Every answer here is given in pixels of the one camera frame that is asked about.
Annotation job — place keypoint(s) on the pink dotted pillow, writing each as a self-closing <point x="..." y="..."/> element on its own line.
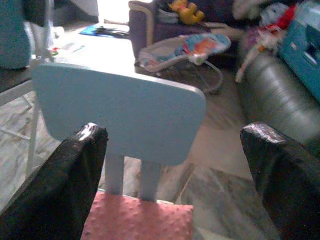
<point x="140" y="220"/>

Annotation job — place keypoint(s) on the teal cardboard box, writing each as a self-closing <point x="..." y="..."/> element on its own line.
<point x="302" y="50"/>

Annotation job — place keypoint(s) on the yellow plush toy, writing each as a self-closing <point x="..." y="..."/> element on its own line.
<point x="187" y="12"/>

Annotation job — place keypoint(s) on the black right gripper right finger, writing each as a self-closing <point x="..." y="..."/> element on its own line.
<point x="290" y="190"/>

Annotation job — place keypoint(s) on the light blue child chair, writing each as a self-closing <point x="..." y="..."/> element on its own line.
<point x="120" y="110"/>

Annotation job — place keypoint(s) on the red and white plush toy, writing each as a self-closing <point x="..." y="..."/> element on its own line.
<point x="275" y="17"/>

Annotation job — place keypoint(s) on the blue paper sheet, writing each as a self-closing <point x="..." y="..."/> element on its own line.
<point x="91" y="30"/>

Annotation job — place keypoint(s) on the dark purple armchair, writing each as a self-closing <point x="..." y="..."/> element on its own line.
<point x="142" y="27"/>

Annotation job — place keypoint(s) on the colourful baby bouncer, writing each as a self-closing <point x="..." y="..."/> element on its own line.
<point x="195" y="48"/>

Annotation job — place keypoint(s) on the teal rounded chair back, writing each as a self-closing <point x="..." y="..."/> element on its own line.
<point x="12" y="35"/>

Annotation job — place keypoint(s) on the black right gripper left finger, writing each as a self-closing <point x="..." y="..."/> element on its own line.
<point x="50" y="190"/>

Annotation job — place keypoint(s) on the white table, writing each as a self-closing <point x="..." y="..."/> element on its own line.
<point x="105" y="52"/>

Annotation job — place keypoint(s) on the grey-green leather sofa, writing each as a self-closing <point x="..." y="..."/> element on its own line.
<point x="277" y="97"/>

